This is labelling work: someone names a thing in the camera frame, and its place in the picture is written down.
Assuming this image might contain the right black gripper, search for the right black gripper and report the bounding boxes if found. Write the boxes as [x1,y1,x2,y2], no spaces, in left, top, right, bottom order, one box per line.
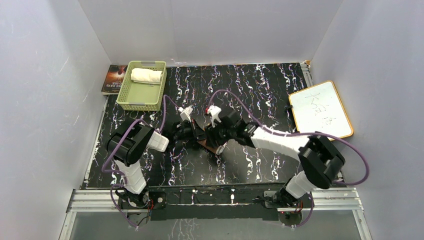
[205,117,236,149]

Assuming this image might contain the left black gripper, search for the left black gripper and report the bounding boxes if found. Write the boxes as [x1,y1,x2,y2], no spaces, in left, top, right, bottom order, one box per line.
[173,119,208,143]

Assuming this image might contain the brown and yellow cloth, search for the brown and yellow cloth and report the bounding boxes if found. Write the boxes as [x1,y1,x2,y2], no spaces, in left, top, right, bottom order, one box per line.
[197,124,228,155]

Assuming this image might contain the light green plastic basket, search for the light green plastic basket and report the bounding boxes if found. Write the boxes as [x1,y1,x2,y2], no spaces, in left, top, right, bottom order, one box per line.
[116,60,167,112]

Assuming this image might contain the white terry towel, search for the white terry towel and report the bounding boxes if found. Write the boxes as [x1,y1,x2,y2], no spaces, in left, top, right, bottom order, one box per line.
[130,68,163,85]

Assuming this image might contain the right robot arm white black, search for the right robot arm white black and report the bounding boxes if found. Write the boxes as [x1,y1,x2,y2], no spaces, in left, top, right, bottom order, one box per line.
[204,105,346,207]

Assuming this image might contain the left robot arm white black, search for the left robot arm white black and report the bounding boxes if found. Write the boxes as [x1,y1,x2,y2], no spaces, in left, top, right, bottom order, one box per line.
[106,119,207,208]

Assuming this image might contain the dark cover paperback book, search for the dark cover paperback book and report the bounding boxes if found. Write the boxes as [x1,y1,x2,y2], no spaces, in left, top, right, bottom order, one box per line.
[101,64,128,95]

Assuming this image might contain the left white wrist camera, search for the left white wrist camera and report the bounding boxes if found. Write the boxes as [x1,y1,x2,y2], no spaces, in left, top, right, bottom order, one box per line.
[178,106,193,122]

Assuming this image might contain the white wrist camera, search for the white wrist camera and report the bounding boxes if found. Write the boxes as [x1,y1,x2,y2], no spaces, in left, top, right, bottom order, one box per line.
[178,106,193,122]
[205,105,222,128]

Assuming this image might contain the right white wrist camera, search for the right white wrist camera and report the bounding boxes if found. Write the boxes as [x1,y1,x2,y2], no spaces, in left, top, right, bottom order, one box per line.
[205,105,222,128]

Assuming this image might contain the whiteboard with wooden frame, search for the whiteboard with wooden frame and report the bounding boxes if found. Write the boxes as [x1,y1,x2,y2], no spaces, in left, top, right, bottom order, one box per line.
[288,80,354,139]

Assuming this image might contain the aluminium frame rail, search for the aluminium frame rail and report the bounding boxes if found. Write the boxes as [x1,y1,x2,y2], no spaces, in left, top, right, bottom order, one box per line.
[59,187,372,240]

